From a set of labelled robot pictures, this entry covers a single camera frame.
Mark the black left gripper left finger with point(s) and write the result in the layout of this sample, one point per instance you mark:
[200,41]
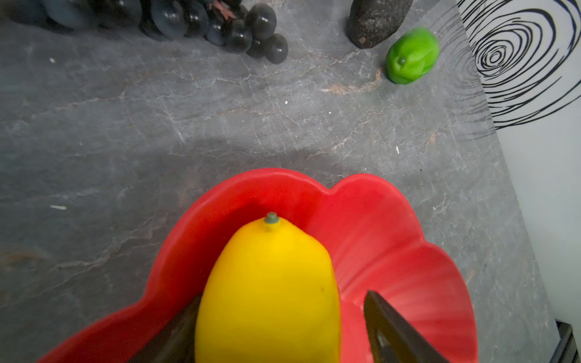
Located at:
[176,341]

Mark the black grape bunch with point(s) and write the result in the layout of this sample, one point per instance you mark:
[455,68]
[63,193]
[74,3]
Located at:
[226,24]

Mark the dark wrinkled avocado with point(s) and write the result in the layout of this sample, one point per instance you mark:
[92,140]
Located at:
[371,22]

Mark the green lime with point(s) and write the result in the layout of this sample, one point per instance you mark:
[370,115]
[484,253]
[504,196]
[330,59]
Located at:
[412,56]

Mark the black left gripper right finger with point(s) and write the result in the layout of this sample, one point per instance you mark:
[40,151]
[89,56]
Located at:
[392,338]

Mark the large yellow lemon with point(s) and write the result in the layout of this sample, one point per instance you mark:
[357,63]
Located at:
[271,296]

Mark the red flower shaped bowl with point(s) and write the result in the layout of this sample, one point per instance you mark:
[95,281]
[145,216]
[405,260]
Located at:
[368,227]

